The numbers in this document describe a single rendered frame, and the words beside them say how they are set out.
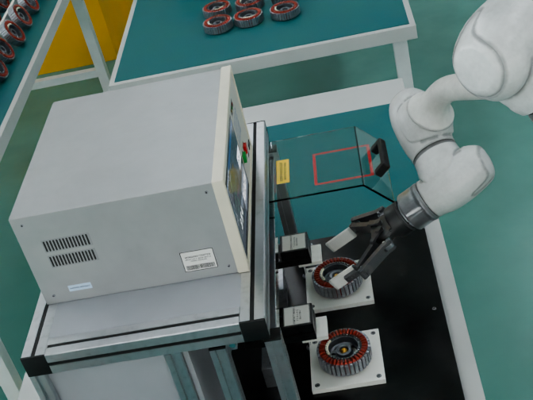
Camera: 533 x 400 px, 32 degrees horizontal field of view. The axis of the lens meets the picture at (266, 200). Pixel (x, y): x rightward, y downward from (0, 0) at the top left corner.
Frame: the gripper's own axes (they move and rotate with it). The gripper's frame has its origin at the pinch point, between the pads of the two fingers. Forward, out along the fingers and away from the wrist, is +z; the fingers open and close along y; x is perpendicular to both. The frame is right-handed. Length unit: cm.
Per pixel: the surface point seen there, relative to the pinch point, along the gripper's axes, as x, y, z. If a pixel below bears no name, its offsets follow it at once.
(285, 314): 11.7, -23.5, 4.9
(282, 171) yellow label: 23.0, 6.6, -4.8
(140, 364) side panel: 34, -45, 20
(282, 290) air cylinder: 4.4, -3.6, 11.9
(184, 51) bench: 17, 149, 46
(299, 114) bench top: -4, 87, 11
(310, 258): 6.9, -3.4, 1.5
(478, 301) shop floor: -92, 74, 8
